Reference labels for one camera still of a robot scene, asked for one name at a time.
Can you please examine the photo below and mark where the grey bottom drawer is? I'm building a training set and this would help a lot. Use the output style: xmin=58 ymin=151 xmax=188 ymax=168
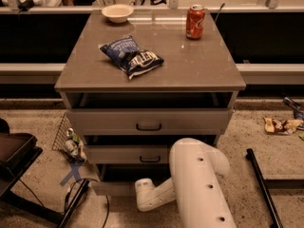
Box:
xmin=92 ymin=164 xmax=170 ymax=196

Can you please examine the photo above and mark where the grey drawer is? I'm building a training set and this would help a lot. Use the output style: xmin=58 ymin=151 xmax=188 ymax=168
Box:
xmin=66 ymin=109 xmax=232 ymax=135
xmin=84 ymin=145 xmax=170 ymax=164
xmin=92 ymin=164 xmax=170 ymax=196

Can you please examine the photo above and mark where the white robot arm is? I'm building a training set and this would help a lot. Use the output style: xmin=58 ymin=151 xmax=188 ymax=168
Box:
xmin=135 ymin=138 xmax=237 ymax=228

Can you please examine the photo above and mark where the grey top drawer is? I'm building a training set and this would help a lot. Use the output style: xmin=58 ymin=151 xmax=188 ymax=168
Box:
xmin=66 ymin=109 xmax=232 ymax=135

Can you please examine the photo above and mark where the grey drawer cabinet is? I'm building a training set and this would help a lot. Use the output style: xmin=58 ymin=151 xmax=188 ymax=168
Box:
xmin=54 ymin=9 xmax=247 ymax=188

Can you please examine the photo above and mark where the grey middle drawer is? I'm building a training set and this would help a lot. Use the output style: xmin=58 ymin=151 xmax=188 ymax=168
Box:
xmin=84 ymin=145 xmax=170 ymax=164

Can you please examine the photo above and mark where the blue kettle chips bag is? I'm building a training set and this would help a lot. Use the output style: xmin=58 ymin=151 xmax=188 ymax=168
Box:
xmin=99 ymin=35 xmax=164 ymax=80

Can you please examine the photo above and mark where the white green bottle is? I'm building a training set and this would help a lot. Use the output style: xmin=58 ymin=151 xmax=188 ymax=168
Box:
xmin=65 ymin=128 xmax=86 ymax=161

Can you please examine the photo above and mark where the orange soda can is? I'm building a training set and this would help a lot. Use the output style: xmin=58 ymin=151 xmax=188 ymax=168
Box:
xmin=186 ymin=5 xmax=205 ymax=40

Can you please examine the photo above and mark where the white bowl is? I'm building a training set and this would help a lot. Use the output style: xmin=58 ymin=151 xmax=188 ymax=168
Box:
xmin=102 ymin=4 xmax=134 ymax=24

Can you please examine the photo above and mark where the black bar left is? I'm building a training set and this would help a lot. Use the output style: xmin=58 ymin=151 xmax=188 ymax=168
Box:
xmin=56 ymin=179 xmax=89 ymax=228

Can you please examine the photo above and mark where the brown snack wrapper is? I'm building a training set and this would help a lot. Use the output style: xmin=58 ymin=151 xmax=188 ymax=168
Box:
xmin=264 ymin=117 xmax=303 ymax=135

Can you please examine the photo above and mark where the black stand base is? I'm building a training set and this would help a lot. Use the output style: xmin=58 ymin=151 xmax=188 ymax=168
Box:
xmin=0 ymin=119 xmax=63 ymax=225

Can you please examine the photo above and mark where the blue snack packet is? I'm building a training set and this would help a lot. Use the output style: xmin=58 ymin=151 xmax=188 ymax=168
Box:
xmin=283 ymin=97 xmax=304 ymax=120

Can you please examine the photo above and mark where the black floor bar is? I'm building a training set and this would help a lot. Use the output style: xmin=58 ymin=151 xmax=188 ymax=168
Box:
xmin=246 ymin=148 xmax=283 ymax=228

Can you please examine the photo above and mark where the wire mesh basket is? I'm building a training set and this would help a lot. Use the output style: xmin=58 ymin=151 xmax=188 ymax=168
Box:
xmin=52 ymin=114 xmax=71 ymax=151

